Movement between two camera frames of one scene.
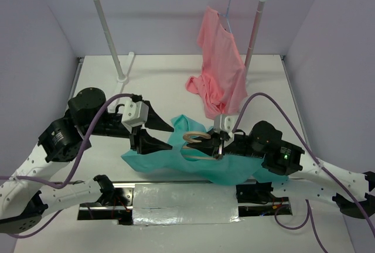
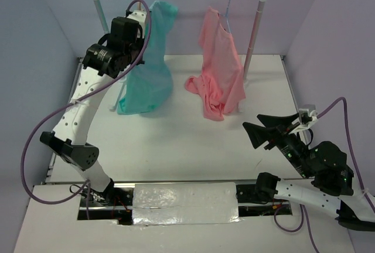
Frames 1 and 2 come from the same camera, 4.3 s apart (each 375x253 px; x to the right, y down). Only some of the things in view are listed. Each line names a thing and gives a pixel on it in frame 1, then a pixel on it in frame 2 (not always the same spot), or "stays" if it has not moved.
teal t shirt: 190,152 -> 149,85
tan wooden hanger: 187,136 -> 139,4
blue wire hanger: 227,14 stays
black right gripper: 208,146 -> 256,133
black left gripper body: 109,126 -> 136,50
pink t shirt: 222,87 stays
